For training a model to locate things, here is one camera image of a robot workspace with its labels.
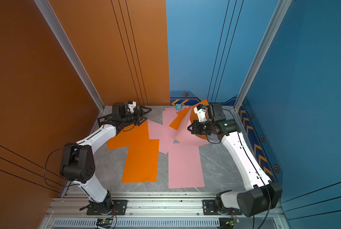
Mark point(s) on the green circuit board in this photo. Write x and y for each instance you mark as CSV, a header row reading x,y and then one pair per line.
x,y
104,223

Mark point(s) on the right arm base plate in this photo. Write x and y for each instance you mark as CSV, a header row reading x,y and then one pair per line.
x,y
211,208

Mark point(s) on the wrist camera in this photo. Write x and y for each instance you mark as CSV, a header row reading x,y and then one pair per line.
x,y
131,106
200,111

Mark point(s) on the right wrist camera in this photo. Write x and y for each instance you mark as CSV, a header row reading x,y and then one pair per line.
x,y
200,111

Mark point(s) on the pink paper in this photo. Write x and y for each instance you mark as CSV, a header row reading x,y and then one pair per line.
x,y
159,120
184,167
184,136

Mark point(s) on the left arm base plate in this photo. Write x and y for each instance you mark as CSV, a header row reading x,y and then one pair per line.
x,y
117,207

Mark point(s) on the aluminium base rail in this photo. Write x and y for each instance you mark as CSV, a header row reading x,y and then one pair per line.
x,y
139,204

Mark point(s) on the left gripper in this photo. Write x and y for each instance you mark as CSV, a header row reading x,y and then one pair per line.
x,y
139,117

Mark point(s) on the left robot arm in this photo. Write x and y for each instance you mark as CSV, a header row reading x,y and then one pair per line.
x,y
78,165

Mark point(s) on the black white chessboard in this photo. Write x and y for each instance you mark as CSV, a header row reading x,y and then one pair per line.
x,y
104,119

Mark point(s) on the right small circuit board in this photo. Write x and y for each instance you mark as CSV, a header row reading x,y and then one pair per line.
x,y
228,223

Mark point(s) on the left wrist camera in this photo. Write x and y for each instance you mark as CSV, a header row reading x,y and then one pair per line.
x,y
131,106

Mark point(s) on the orange paper front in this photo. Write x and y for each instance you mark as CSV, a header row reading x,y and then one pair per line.
x,y
142,162

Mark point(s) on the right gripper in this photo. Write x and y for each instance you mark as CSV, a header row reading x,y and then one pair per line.
x,y
197,131

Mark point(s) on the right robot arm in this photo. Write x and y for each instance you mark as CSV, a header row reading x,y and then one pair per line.
x,y
262,194

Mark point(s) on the pink paper top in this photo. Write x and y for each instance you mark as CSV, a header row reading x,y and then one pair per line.
x,y
184,167

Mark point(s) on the small blue toy box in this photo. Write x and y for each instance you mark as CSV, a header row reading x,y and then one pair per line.
x,y
178,107

